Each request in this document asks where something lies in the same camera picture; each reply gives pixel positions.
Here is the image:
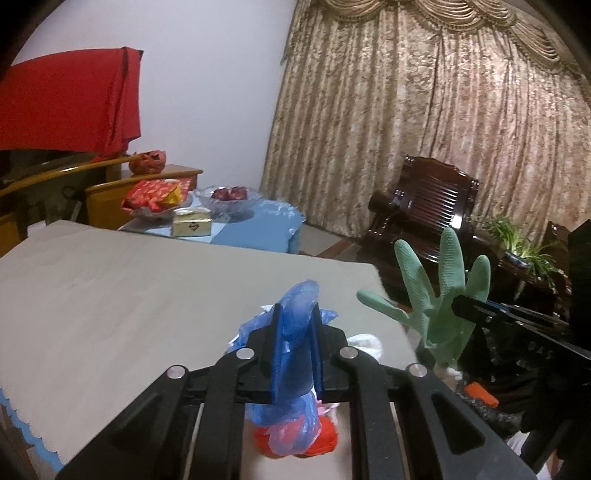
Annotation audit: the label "light wooden side cabinet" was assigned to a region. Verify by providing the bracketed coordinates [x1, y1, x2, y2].
[121, 164, 204, 195]

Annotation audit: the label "red cloth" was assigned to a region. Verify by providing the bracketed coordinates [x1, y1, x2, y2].
[0, 46, 143, 162]

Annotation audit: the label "blue tablecloth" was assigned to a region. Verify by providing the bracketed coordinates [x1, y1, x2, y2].
[117, 198, 306, 254]

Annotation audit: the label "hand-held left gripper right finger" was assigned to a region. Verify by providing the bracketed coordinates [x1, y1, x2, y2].
[310, 305, 539, 480]

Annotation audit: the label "light wooden armchair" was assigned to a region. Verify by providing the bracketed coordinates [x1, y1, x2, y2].
[0, 154, 139, 259]

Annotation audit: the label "red snack packets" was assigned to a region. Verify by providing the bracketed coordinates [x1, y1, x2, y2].
[121, 179, 183, 210]

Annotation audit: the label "glass bowl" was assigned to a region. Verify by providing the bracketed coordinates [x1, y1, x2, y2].
[193, 185, 263, 223]

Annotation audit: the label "beige patterned curtain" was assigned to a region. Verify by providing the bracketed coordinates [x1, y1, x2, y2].
[260, 0, 591, 245]

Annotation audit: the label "dark wooden armchair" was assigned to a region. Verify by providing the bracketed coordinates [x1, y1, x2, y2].
[545, 222, 573, 289]
[365, 155, 497, 296]

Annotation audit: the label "red plastic wrapper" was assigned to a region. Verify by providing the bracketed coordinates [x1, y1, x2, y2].
[253, 413, 339, 459]

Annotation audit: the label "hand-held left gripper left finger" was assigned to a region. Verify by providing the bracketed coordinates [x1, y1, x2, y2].
[55, 302, 283, 480]

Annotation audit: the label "potted green plant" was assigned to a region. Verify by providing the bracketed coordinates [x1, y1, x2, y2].
[480, 215, 561, 278]

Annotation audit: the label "red patterned gift bag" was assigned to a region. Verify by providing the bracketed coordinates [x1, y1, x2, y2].
[128, 148, 168, 175]

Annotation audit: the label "red fruits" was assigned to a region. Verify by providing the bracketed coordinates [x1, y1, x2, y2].
[211, 186, 249, 202]

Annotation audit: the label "glass plate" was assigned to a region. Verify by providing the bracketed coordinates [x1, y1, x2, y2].
[129, 194, 194, 221]

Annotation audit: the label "dark wooden side table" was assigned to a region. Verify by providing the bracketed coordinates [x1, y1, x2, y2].
[471, 231, 561, 315]

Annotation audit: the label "blue plastic bag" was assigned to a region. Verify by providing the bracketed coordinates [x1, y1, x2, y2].
[228, 279, 340, 457]

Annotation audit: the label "white crumpled tissue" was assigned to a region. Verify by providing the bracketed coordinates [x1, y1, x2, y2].
[346, 332, 384, 365]

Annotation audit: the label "green rubber glove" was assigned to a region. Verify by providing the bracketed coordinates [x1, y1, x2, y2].
[356, 227, 491, 370]

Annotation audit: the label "orange wrapper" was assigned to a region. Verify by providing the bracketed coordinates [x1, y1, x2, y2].
[464, 382, 499, 409]

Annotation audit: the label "gold tissue box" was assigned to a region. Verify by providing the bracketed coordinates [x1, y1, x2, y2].
[172, 208, 214, 238]

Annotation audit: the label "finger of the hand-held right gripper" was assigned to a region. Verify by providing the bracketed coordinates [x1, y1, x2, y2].
[501, 304, 573, 329]
[452, 295, 591, 365]

